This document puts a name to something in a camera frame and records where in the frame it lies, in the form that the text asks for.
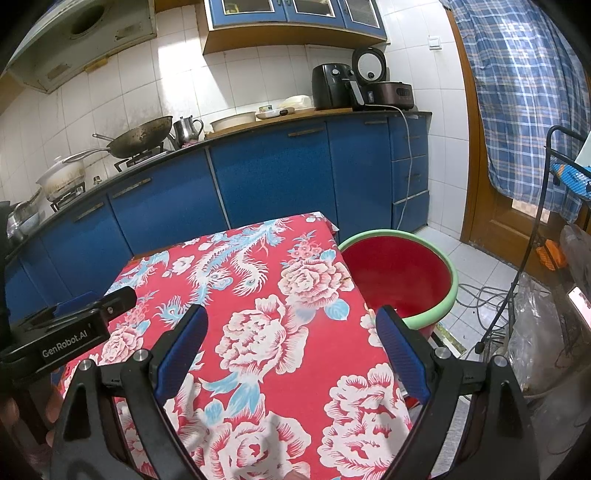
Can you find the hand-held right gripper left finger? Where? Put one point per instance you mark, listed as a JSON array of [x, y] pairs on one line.
[[182, 355]]

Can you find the black wok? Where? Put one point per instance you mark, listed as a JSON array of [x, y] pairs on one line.
[[138, 136]]

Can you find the rice cooker with open lid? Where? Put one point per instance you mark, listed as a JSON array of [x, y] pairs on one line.
[[392, 94]]

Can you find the red floral tablecloth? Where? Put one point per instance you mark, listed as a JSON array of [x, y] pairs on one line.
[[277, 323]]

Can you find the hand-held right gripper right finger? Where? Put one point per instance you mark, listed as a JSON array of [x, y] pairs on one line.
[[404, 355]]

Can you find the gas stove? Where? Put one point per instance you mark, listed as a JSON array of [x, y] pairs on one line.
[[138, 159]]

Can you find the person's left hand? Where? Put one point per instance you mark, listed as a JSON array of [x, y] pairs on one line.
[[51, 410]]

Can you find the small black object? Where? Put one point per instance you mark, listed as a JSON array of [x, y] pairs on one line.
[[286, 111]]

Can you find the steel pots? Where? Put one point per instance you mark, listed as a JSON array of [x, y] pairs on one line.
[[23, 221]]

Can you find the blue plaid cloth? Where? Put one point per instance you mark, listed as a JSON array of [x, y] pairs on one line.
[[521, 92]]

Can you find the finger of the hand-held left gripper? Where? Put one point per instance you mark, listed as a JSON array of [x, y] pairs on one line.
[[117, 300], [74, 302]]

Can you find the white flat box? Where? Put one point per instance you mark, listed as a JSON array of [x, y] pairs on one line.
[[584, 154]]

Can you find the black air fryer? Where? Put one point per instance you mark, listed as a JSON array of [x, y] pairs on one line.
[[330, 85]]

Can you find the steel kettle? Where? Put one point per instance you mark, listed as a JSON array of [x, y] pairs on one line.
[[187, 131]]

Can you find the range hood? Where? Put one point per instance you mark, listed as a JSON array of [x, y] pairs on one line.
[[92, 41]]

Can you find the black metal rack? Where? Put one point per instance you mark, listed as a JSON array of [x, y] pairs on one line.
[[531, 240]]

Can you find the white cooking pot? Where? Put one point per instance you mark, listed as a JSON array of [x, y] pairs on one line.
[[60, 182]]

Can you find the white wall switch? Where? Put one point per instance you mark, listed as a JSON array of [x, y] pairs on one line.
[[434, 42]]

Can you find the wooden door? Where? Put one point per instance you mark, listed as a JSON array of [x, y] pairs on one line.
[[480, 207]]

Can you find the blue kitchen base cabinets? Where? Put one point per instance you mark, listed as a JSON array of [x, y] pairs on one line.
[[268, 175]]

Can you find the white plastic container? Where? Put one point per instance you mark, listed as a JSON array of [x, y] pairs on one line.
[[295, 101]]

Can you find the blue wall cabinets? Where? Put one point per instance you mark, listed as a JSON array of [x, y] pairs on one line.
[[277, 14]]

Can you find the white shallow bowl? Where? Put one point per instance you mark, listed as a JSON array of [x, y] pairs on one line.
[[233, 121]]

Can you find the clear plastic bag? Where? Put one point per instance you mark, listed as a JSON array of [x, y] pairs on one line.
[[535, 332]]

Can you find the smartphone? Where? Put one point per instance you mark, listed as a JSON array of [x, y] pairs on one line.
[[579, 302]]

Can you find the red basin with green rim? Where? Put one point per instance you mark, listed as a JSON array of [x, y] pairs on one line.
[[397, 272]]

